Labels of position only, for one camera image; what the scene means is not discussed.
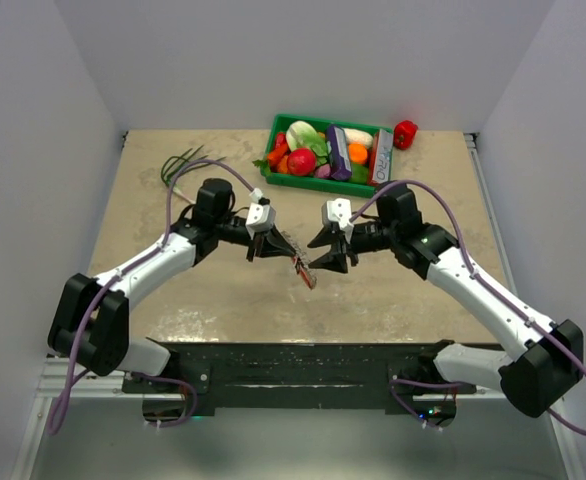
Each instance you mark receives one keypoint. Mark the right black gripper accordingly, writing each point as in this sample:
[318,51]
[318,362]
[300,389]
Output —
[337,260]

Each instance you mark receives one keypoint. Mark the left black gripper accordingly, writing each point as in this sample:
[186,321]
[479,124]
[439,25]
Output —
[261,246]

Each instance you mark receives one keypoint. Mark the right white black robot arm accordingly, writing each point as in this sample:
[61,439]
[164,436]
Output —
[539,359]

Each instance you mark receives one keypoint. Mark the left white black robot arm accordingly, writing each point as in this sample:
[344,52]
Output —
[92,320]

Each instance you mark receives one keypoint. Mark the green plastic bin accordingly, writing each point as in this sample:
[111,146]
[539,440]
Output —
[279,125]

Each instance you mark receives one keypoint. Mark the purple sweet potato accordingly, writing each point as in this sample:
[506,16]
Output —
[323,172]

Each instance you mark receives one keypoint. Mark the orange carrot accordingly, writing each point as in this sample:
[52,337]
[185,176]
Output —
[282,166]

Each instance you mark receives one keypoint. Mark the purple white box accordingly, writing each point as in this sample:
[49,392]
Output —
[339,160]

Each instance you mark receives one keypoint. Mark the green vegetable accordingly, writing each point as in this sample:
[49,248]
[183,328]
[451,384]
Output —
[359,174]

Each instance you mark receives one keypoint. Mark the red apple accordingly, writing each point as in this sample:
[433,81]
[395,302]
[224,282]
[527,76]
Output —
[301,162]

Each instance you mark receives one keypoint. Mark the red chili pepper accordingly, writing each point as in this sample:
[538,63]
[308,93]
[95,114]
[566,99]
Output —
[279,150]

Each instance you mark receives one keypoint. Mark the orange fruit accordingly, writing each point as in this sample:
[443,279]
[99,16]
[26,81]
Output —
[358,153]

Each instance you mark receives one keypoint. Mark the red grey box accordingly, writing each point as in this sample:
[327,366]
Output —
[380,161]

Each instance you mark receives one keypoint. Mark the white green cabbage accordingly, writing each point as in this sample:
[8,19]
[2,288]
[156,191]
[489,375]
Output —
[301,134]

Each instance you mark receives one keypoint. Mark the white radish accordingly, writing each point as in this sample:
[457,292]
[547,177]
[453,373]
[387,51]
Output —
[356,136]

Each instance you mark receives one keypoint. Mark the green spring onion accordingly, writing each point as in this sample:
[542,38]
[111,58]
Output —
[174,163]

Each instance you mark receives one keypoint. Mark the red bell pepper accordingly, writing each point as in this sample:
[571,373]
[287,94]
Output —
[404,134]

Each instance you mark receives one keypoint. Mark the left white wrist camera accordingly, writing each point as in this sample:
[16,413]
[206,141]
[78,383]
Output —
[261,214]

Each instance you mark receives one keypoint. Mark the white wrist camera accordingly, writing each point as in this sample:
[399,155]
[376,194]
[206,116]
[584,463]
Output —
[338,212]
[261,214]

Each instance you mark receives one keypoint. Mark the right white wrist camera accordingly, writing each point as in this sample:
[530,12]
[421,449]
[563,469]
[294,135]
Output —
[338,212]

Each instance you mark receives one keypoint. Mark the black base frame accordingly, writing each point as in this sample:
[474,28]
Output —
[201,378]

